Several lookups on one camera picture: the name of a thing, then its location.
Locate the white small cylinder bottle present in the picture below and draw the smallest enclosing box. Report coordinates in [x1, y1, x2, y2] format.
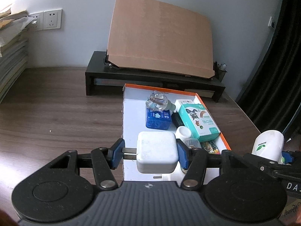
[175, 126, 192, 142]

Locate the playing cards box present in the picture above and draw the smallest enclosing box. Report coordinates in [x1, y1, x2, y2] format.
[201, 141, 220, 155]

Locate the white square charger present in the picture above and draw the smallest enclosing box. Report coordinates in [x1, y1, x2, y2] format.
[123, 131, 179, 177]

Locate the black power adapter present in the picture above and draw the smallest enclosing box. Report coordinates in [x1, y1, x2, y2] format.
[171, 112, 184, 128]

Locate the teal bandage box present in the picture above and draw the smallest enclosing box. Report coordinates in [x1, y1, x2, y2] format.
[179, 103, 220, 142]

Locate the blue tissue pack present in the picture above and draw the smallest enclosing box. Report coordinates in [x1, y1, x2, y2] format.
[145, 108, 172, 130]

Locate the white plug-in repellent heater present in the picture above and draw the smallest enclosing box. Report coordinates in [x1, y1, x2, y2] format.
[252, 130, 284, 164]

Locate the white product box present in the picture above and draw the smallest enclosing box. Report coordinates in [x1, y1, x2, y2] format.
[174, 99, 205, 112]

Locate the clear liquid refill bottle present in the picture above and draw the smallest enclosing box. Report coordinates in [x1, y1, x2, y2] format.
[145, 91, 176, 111]

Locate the orange white cardboard box lid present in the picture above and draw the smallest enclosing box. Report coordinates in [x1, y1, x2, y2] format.
[121, 83, 232, 182]

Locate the dark curtain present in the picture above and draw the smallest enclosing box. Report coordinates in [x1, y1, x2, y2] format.
[238, 0, 300, 139]

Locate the black monitor riser shelf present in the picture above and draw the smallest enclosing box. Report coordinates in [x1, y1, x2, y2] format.
[85, 51, 226, 102]

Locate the black mesh pen holder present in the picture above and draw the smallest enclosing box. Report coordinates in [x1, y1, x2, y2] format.
[213, 61, 227, 82]

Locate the wooden book stand board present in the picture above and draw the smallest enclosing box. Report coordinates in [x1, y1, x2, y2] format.
[107, 0, 214, 79]

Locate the stack of books and papers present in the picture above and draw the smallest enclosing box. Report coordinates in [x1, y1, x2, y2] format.
[0, 9, 34, 101]

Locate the white wall socket right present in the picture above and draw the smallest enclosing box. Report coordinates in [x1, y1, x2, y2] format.
[43, 9, 63, 30]

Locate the white wall socket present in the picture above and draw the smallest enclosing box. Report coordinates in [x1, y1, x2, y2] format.
[43, 9, 63, 30]
[29, 12, 44, 31]

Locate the white wall socket left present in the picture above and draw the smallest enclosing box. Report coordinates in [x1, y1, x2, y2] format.
[29, 12, 44, 31]

